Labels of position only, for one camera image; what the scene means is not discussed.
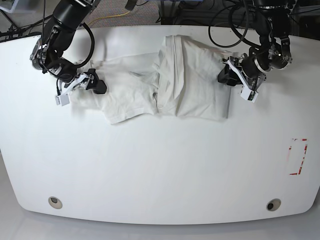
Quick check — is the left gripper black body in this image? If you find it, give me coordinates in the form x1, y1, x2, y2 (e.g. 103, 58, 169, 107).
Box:
241, 54, 265, 79

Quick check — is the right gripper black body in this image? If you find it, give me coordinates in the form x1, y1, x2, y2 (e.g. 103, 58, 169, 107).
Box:
58, 66, 80, 84

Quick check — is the white printed T-shirt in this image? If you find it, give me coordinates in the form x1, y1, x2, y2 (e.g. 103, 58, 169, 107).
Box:
70, 35, 231, 124

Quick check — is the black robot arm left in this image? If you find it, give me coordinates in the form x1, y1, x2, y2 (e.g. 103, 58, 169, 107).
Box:
217, 0, 292, 94

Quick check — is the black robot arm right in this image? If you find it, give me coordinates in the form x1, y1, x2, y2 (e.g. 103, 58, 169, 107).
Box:
30, 0, 100, 84

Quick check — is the red tape rectangle marking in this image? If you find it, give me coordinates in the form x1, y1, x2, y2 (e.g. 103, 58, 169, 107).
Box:
287, 138, 308, 176

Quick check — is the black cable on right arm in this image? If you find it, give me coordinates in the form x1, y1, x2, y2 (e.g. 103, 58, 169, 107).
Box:
59, 21, 96, 70

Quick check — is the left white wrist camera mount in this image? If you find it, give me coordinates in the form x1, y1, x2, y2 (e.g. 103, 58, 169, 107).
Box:
220, 56, 266, 103

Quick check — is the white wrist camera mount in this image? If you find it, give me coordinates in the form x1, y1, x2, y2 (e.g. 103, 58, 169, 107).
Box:
55, 72, 94, 106
220, 56, 266, 103

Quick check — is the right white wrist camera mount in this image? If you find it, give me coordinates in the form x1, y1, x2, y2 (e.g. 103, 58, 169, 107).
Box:
55, 72, 94, 106

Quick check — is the yellow cable on floor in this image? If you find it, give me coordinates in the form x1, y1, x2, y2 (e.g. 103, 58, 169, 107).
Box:
84, 7, 133, 30

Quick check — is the left table cable grommet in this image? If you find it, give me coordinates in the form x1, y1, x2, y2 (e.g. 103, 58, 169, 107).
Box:
48, 196, 63, 210

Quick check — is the table cable grommet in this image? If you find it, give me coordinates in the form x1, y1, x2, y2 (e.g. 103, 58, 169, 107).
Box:
48, 196, 63, 210
266, 198, 282, 212

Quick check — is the right table cable grommet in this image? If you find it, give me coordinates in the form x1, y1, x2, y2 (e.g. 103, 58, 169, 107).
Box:
266, 198, 282, 212

